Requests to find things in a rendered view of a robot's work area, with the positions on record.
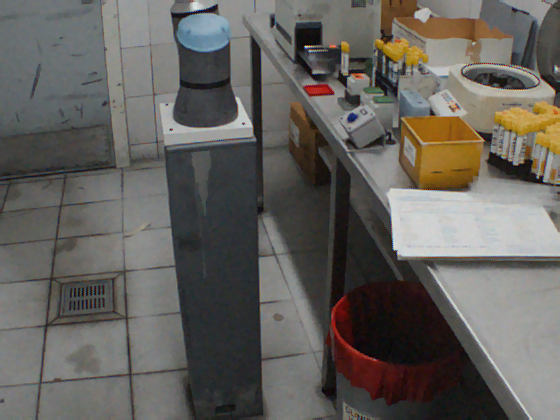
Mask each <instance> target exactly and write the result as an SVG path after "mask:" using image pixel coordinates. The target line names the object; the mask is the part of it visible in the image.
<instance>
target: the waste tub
mask: <svg viewBox="0 0 560 420"><path fill-rule="evenodd" d="M400 118H401V120H402V126H401V137H400V148H399V159H398V162H399V164H400V165H401V166H402V168H403V169H404V171H405V172H406V174H407V175H408V176H409V178H410V179H411V181H412V182H413V184H414V185H415V186H416V188H417V189H418V190H432V189H444V188H457V187H469V182H472V183H473V176H479V170H480V164H481V158H482V146H483V143H484V142H485V141H484V140H483V139H482V138H481V137H480V136H479V135H478V133H477V132H476V131H475V130H474V129H473V128H472V127H470V126H469V125H468V124H467V122H466V121H465V120H464V119H463V118H462V117H461V116H460V115H453V116H437V117H435V116H422V117H406V118H403V117H400Z"/></svg>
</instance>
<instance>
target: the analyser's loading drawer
mask: <svg viewBox="0 0 560 420"><path fill-rule="evenodd" d="M297 53H299V54H300V55H301V57H302V58H303V59H304V60H305V61H306V63H307V64H308V65H309V66H310V67H311V69H312V74H323V73H335V72H336V59H329V50H324V47H323V45H318V46H305V47H301V48H297Z"/></svg>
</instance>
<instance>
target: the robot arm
mask: <svg viewBox="0 0 560 420"><path fill-rule="evenodd" d="M174 1H175V2H174V4H173V6H172V7H171V8H170V13H171V17H172V26H173V36H174V39H175V42H176V47H177V50H178V55H179V68H180V69H179V84H180V86H179V90H178V94H177V97H176V101H175V105H174V109H173V111H172V112H173V120H174V122H176V123H177V124H179V125H184V126H188V127H194V128H214V127H220V126H224V125H227V124H230V123H232V122H234V121H235V120H236V119H237V118H238V104H237V102H236V99H235V96H234V93H233V90H232V88H233V87H232V85H231V55H230V39H231V30H230V27H229V26H230V23H229V21H228V19H225V18H224V17H222V16H220V14H219V9H218V3H217V0H174Z"/></svg>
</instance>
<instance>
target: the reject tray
mask: <svg viewBox="0 0 560 420"><path fill-rule="evenodd" d="M303 89H304V90H305V92H306V93H307V94H308V96H309V97H310V96H322V95H334V91H333V90H332V88H331V87H330V86H329V85H328V84H313V85H303Z"/></svg>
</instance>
